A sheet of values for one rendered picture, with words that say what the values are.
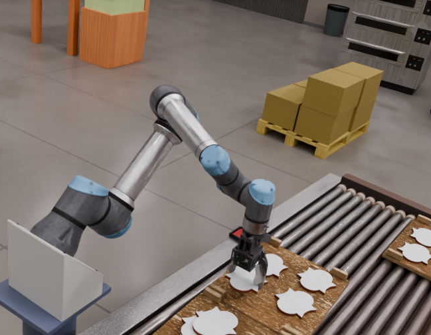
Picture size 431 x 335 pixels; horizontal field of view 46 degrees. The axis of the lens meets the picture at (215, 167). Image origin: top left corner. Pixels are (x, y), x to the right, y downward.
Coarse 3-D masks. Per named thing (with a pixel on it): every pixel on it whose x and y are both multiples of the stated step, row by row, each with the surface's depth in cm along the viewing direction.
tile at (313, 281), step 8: (312, 272) 180; (320, 272) 181; (304, 280) 175; (312, 280) 176; (320, 280) 176; (328, 280) 177; (304, 288) 172; (312, 288) 172; (320, 288) 173; (328, 288) 174
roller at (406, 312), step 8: (424, 280) 191; (416, 288) 187; (424, 288) 187; (408, 296) 183; (416, 296) 182; (408, 304) 177; (416, 304) 179; (400, 312) 173; (408, 312) 174; (392, 320) 170; (400, 320) 169; (408, 320) 173; (392, 328) 165; (400, 328) 166
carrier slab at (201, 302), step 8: (200, 296) 161; (192, 304) 157; (200, 304) 158; (208, 304) 158; (216, 304) 159; (224, 304) 160; (184, 312) 154; (192, 312) 154; (232, 312) 157; (168, 320) 150; (176, 320) 150; (240, 320) 155; (248, 320) 155; (160, 328) 146; (168, 328) 147; (176, 328) 147; (240, 328) 152; (248, 328) 152; (256, 328) 153; (264, 328) 153
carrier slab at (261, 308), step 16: (288, 256) 189; (288, 272) 180; (304, 272) 181; (224, 288) 166; (272, 288) 170; (288, 288) 172; (336, 288) 176; (240, 304) 161; (256, 304) 162; (272, 304) 163; (320, 304) 167; (256, 320) 156; (272, 320) 157; (288, 320) 158; (304, 320) 159; (320, 320) 160
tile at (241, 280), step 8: (232, 272) 165; (240, 272) 166; (248, 272) 166; (232, 280) 161; (240, 280) 162; (248, 280) 162; (232, 288) 159; (240, 288) 158; (248, 288) 159; (256, 288) 159
